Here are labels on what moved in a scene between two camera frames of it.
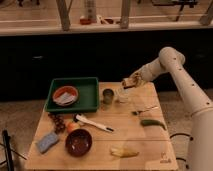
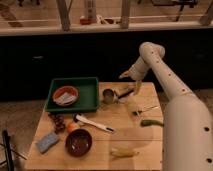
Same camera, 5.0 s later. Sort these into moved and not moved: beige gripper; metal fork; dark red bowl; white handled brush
Moved: beige gripper
Not moved: dark red bowl; white handled brush; metal fork
